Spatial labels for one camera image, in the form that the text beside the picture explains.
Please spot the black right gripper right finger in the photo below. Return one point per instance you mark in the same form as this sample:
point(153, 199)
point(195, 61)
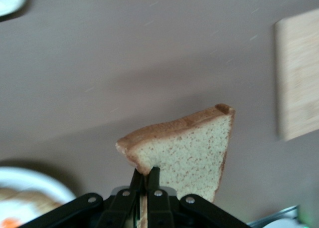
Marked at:
point(158, 208)

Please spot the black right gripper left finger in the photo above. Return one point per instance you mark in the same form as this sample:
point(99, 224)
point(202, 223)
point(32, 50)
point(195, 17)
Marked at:
point(122, 208)

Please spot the plain brown bread slice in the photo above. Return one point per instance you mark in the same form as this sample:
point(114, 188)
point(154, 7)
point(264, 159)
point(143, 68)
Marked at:
point(194, 153)

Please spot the round white plate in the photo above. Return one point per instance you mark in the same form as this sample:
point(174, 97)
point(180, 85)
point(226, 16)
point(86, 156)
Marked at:
point(49, 185)

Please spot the fried egg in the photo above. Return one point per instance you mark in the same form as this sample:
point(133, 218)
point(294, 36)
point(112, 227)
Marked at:
point(17, 213)

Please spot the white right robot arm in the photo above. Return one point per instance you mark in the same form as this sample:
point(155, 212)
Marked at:
point(309, 220)

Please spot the wooden cutting board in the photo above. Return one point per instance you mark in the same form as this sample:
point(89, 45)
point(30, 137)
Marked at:
point(299, 75)

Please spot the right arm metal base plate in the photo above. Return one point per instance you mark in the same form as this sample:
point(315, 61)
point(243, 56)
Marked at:
point(274, 216)

